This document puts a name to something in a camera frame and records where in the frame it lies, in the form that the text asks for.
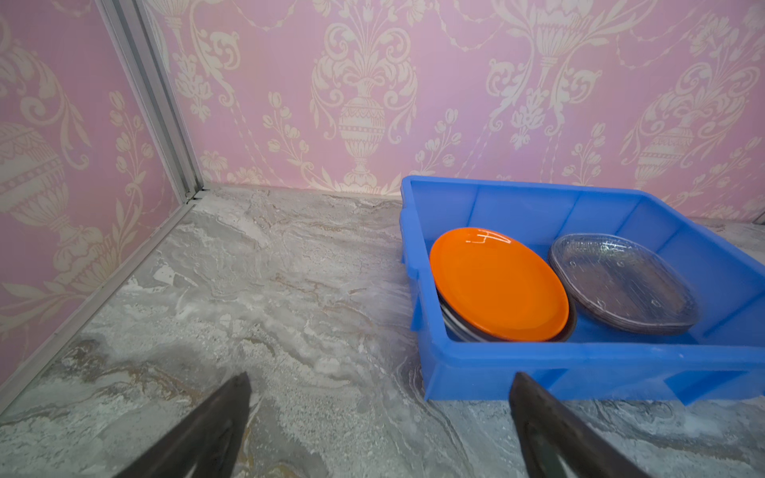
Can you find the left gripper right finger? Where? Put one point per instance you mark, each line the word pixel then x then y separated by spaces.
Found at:
pixel 555 442

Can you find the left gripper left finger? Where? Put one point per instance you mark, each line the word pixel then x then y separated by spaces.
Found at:
pixel 206 442

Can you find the black round plate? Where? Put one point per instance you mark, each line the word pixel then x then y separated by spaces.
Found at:
pixel 571 325

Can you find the orange plate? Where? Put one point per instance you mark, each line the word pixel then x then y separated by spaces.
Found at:
pixel 497 289

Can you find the brownish glass plate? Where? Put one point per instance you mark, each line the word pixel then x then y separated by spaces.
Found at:
pixel 624 285

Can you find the blue plastic bin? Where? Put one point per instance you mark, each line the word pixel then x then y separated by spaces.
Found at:
pixel 720 358

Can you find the left aluminium corner post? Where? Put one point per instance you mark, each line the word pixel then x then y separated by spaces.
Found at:
pixel 128 25

